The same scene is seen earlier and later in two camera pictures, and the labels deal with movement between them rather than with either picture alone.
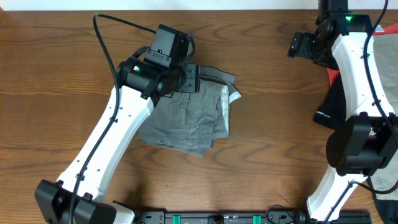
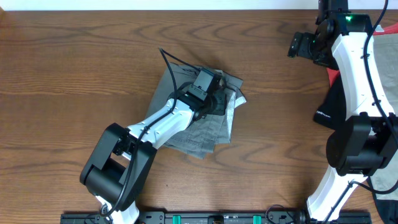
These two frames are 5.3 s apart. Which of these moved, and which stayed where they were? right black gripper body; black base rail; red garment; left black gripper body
Moved: left black gripper body
Stayed: red garment; right black gripper body; black base rail
